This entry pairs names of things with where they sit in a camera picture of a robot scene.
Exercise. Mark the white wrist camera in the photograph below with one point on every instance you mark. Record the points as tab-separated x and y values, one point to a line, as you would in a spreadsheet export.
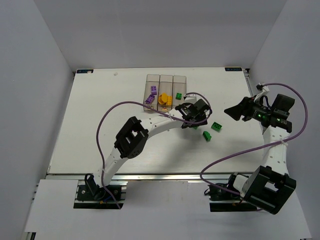
191	98
263	90

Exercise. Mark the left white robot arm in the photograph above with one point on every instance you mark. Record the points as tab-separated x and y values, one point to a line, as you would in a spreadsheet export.
132	137

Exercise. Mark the orange curved lego brick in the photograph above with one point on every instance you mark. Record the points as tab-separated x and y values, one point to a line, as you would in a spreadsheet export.
163	99

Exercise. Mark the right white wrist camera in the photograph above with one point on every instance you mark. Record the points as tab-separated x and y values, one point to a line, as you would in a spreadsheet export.
263	90

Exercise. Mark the purple long lego brick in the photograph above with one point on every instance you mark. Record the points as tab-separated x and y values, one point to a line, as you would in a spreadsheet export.
150	99

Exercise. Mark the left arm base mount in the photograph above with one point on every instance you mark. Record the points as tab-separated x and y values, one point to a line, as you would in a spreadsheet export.
90	195

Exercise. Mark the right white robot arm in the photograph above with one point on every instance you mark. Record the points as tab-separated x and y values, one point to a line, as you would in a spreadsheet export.
270	186

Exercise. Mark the aluminium front rail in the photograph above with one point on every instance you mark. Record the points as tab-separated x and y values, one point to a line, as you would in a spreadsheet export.
147	177

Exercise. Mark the right blue corner label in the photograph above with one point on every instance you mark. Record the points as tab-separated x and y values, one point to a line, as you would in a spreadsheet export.
233	69

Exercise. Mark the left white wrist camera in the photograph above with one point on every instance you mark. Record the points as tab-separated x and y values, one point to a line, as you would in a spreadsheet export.
191	98

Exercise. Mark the blue corner label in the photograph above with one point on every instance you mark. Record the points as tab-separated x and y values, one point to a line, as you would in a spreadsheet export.
84	71
233	69

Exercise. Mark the green curved lego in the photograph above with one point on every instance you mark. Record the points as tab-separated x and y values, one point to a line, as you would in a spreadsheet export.
207	136

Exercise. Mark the purple small lego brick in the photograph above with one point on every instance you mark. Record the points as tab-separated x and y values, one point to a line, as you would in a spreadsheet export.
153	90

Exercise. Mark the left blue corner label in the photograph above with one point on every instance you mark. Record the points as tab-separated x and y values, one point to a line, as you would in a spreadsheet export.
84	71

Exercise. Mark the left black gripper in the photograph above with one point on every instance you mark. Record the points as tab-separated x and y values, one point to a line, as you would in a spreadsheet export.
194	122

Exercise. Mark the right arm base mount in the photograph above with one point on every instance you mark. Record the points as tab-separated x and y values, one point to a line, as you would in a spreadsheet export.
224	201

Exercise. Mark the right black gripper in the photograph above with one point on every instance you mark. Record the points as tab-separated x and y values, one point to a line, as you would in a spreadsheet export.
245	109

